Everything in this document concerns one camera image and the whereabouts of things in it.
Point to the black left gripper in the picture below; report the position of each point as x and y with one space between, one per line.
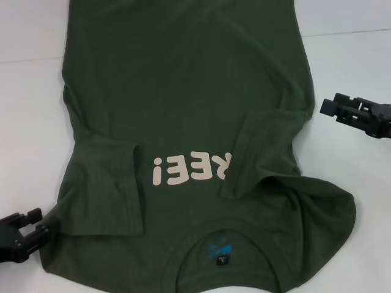
9 244

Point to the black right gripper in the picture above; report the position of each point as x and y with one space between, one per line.
382 122

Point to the dark green FREE t-shirt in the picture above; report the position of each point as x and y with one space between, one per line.
183 76

